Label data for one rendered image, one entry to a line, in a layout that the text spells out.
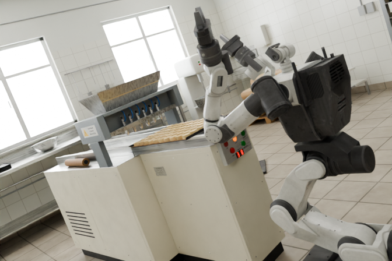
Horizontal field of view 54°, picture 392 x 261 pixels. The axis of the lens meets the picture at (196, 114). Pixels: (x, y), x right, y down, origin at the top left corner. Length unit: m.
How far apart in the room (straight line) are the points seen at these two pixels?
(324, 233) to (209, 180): 0.67
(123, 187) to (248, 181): 0.82
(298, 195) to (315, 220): 0.15
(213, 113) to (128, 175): 1.13
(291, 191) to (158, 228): 1.13
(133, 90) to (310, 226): 1.48
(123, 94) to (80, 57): 3.32
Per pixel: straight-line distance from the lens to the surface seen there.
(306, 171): 1.75
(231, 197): 2.18
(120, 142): 3.36
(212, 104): 1.57
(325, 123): 1.60
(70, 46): 5.94
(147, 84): 2.80
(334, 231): 1.91
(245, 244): 2.29
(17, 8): 5.91
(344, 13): 6.05
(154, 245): 2.72
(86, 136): 2.69
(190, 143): 2.19
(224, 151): 2.11
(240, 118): 1.54
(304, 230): 1.94
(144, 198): 2.64
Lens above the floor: 1.29
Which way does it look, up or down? 7 degrees down
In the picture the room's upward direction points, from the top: 20 degrees counter-clockwise
